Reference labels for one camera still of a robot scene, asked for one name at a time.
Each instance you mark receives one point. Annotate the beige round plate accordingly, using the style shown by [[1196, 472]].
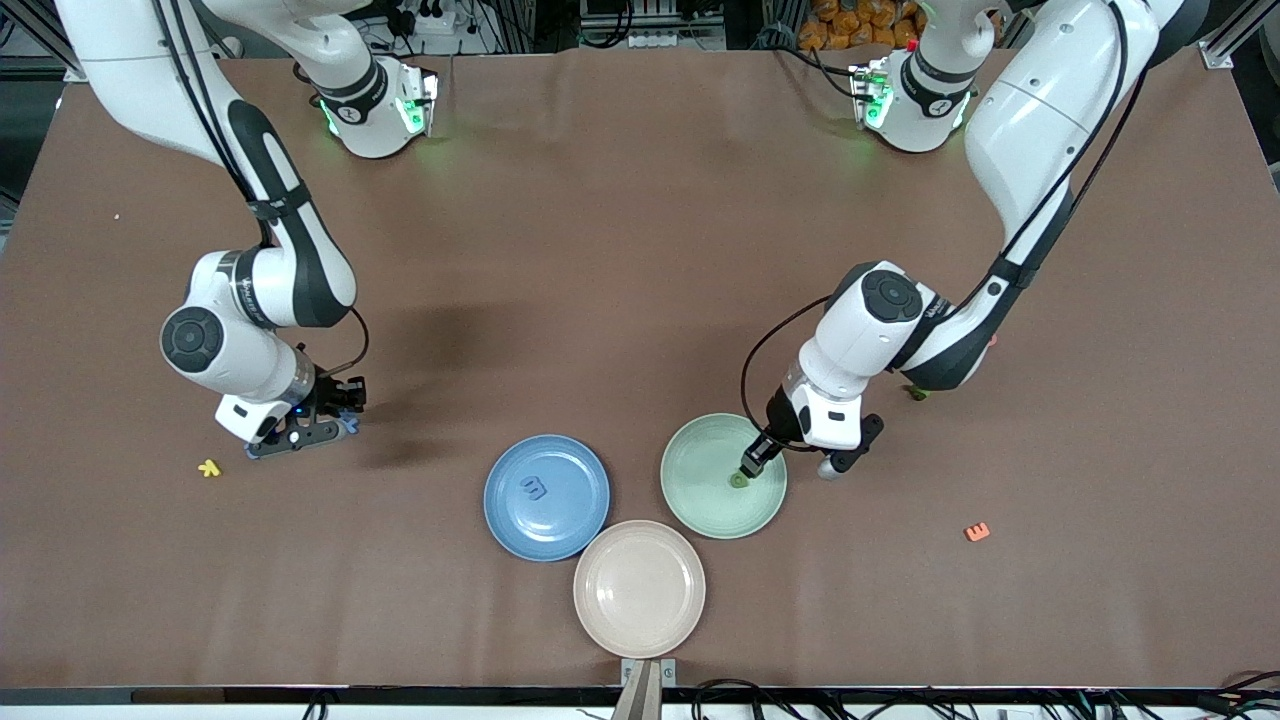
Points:
[[640, 590]]

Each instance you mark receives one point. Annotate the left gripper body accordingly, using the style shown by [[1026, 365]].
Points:
[[776, 419]]

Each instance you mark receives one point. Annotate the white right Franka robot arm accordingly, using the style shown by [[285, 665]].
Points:
[[230, 360]]

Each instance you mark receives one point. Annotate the yellow foam letter k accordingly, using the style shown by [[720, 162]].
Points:
[[208, 467]]

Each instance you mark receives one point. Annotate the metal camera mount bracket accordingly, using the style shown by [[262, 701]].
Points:
[[650, 668]]

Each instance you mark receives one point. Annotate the aluminium frame post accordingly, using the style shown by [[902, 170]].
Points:
[[1225, 45], [73, 70]]

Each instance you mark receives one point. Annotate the brown table cover sheet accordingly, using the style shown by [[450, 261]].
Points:
[[640, 250]]

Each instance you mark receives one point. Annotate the pale green round plate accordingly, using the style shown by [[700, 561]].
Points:
[[700, 500]]

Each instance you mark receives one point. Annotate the blue round plate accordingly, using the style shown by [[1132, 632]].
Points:
[[560, 530]]

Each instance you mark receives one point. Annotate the white power strip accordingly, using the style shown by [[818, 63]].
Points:
[[655, 40]]

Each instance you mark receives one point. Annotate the blue foam letter x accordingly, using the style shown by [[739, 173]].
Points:
[[349, 430]]

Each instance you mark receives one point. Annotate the blue foam letter m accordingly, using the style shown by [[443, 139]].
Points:
[[535, 488]]

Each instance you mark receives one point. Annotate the orange foam letter E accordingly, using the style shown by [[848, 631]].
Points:
[[977, 532]]

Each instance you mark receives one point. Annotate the green foam letter s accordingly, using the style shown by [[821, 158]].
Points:
[[915, 393]]

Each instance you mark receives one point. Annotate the pile of orange fruit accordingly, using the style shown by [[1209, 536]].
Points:
[[840, 25]]

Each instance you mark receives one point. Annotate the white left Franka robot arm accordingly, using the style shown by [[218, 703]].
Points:
[[1040, 120]]

